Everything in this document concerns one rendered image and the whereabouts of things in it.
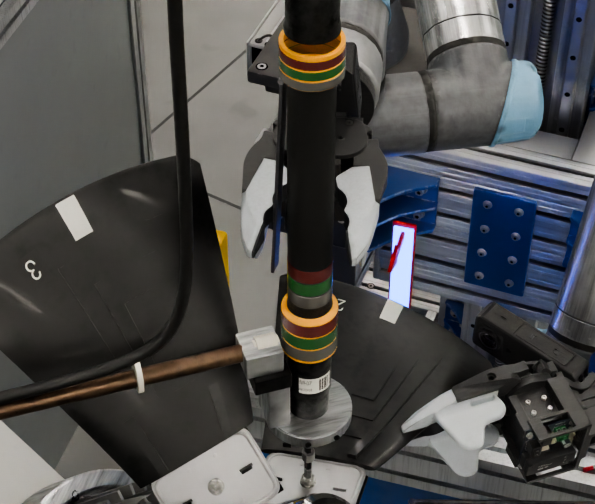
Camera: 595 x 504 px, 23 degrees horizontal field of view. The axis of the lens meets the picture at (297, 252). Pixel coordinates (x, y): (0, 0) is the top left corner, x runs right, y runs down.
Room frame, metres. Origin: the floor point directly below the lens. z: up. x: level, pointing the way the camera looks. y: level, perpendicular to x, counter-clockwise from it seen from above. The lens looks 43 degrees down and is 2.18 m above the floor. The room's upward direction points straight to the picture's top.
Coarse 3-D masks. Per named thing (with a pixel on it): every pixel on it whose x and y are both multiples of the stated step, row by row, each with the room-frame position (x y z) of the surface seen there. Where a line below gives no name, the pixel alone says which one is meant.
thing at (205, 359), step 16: (208, 352) 0.75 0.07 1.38; (224, 352) 0.75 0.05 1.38; (240, 352) 0.75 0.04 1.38; (144, 368) 0.73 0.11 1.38; (160, 368) 0.73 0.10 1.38; (176, 368) 0.74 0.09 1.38; (192, 368) 0.74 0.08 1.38; (208, 368) 0.74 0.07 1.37; (80, 384) 0.72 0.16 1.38; (96, 384) 0.72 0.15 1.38; (112, 384) 0.72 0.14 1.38; (128, 384) 0.72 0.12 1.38; (144, 384) 0.73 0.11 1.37; (32, 400) 0.70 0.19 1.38; (48, 400) 0.70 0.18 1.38; (64, 400) 0.71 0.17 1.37; (80, 400) 0.71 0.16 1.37; (0, 416) 0.69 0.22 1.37
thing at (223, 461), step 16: (240, 432) 0.75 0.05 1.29; (224, 448) 0.74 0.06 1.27; (240, 448) 0.74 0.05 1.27; (256, 448) 0.74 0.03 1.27; (192, 464) 0.73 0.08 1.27; (208, 464) 0.73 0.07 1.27; (224, 464) 0.74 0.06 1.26; (240, 464) 0.74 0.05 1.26; (256, 464) 0.74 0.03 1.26; (160, 480) 0.72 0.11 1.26; (176, 480) 0.72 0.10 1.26; (192, 480) 0.73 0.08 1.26; (208, 480) 0.73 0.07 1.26; (224, 480) 0.73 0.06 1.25; (240, 480) 0.73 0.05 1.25; (256, 480) 0.73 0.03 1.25; (272, 480) 0.73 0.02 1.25; (160, 496) 0.72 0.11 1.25; (176, 496) 0.72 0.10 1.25; (192, 496) 0.72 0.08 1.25; (208, 496) 0.72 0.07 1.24; (224, 496) 0.72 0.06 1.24; (240, 496) 0.72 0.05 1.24; (256, 496) 0.72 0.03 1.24; (272, 496) 0.72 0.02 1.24
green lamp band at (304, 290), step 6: (288, 276) 0.77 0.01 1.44; (330, 276) 0.77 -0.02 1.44; (288, 282) 0.77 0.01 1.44; (294, 282) 0.76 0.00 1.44; (324, 282) 0.76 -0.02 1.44; (330, 282) 0.77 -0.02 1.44; (294, 288) 0.76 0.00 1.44; (300, 288) 0.76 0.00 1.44; (306, 288) 0.76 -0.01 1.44; (312, 288) 0.76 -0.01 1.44; (318, 288) 0.76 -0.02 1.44; (324, 288) 0.76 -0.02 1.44; (300, 294) 0.76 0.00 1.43; (306, 294) 0.76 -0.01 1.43; (312, 294) 0.76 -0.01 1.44; (318, 294) 0.76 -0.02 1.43
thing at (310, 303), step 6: (288, 288) 0.77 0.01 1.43; (330, 288) 0.77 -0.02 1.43; (288, 294) 0.77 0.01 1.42; (294, 294) 0.76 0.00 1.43; (324, 294) 0.76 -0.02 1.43; (330, 294) 0.77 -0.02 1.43; (294, 300) 0.76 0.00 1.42; (300, 300) 0.76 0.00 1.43; (306, 300) 0.76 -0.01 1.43; (312, 300) 0.76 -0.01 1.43; (318, 300) 0.76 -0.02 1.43; (324, 300) 0.76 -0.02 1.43; (300, 306) 0.76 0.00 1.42; (306, 306) 0.76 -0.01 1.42; (312, 306) 0.76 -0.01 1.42; (318, 306) 0.76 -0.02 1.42
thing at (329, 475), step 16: (272, 464) 0.80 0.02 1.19; (288, 464) 0.80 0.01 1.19; (320, 464) 0.80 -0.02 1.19; (336, 464) 0.80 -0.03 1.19; (288, 480) 0.78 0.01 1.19; (320, 480) 0.78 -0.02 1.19; (336, 480) 0.78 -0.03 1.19; (352, 480) 0.78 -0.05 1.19; (288, 496) 0.76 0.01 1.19; (352, 496) 0.76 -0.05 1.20
